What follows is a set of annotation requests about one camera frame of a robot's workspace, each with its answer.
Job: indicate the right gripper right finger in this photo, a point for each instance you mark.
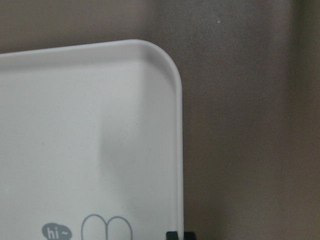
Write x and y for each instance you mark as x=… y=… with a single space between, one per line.
x=189 y=235

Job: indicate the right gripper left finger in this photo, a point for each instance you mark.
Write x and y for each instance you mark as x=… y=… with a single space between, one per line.
x=172 y=235

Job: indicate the white rabbit tray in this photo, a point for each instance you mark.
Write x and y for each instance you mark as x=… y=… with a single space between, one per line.
x=91 y=143

